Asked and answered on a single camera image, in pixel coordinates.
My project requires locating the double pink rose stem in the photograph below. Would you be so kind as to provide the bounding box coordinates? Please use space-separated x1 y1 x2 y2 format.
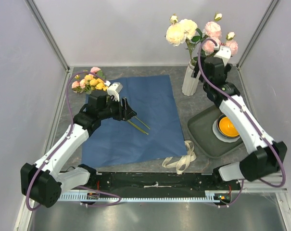
201 32 238 57

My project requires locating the blue wrapping paper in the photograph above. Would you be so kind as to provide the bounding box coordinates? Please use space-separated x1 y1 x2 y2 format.
81 75 186 168

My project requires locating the cream white rose stem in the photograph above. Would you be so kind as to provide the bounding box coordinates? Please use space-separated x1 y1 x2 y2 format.
165 14 203 65

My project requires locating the pink rose stem with bud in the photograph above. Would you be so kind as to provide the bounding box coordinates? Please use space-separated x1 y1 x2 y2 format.
202 13 222 38

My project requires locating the artificial flower bouquet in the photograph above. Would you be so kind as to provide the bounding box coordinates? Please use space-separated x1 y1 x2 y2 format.
71 68 149 136

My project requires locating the cream ribbon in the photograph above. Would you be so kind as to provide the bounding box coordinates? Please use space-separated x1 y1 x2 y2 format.
162 141 197 175

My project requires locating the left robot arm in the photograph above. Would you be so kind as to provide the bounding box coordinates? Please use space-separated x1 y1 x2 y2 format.
20 93 137 211

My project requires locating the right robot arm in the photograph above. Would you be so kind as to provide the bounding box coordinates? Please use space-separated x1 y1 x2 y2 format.
196 56 287 190

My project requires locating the white ribbed vase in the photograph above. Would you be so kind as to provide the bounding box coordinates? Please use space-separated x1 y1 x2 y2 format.
182 62 201 96

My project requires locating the dark green tray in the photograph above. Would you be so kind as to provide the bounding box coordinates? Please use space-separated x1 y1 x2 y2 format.
187 105 244 159

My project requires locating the orange bowl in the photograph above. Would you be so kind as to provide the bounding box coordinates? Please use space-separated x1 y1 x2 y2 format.
217 115 240 139

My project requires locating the white plate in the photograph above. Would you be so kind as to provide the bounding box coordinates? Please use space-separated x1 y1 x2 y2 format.
212 119 240 143

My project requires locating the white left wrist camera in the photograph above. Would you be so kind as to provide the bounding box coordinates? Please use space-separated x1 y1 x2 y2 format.
104 81 123 102

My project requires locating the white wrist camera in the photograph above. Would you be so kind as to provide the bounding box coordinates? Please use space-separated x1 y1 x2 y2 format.
214 45 232 66
104 81 123 102

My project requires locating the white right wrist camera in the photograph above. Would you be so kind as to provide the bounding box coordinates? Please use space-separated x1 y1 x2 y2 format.
214 45 232 66

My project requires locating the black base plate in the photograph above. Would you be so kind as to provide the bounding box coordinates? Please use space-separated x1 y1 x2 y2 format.
85 172 240 199

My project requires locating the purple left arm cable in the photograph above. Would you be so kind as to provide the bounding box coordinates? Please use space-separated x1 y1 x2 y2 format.
25 70 122 211

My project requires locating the slotted cable duct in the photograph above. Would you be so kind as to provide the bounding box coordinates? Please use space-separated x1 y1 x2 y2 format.
58 190 230 203

